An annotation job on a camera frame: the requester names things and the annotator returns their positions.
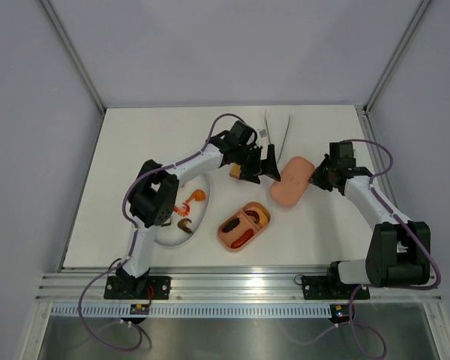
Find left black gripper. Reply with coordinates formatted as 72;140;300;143
234;145;280;185

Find pink lunch box lid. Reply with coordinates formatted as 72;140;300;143
270;156;316;207

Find orange bread roll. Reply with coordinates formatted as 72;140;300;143
256;208;269;228

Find metal food tongs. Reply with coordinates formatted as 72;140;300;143
263;110;293;162

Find brown sea cucumber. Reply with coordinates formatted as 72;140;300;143
220;217;250;233

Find red sausage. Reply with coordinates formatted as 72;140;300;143
230;229;255;249

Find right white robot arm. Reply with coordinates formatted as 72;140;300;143
301;140;441;299

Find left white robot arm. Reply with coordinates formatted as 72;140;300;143
106;119;281;299

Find yellow rectangular box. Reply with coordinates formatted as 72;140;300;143
229;163;242;180

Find pink lunch box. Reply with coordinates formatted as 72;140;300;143
217;202;272;252

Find white oval plate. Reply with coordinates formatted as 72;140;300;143
155;175;212;248

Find red shrimp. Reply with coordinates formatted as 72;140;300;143
173;202;191;218

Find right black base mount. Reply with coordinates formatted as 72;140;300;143
293;274;357;300

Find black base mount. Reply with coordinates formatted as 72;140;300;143
103;275;171;300
293;274;357;300

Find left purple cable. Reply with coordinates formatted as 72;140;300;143
76;112;248;353

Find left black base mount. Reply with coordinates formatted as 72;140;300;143
103;275;171;300

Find right aluminium frame post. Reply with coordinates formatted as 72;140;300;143
363;0;434;116

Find aluminium frame post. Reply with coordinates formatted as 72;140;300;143
363;0;434;116
37;0;107;117

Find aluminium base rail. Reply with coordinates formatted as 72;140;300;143
35;265;443;303

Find white slotted cable duct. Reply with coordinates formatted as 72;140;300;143
50;303;333;320

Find left aluminium frame post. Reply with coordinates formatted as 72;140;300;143
37;0;107;117

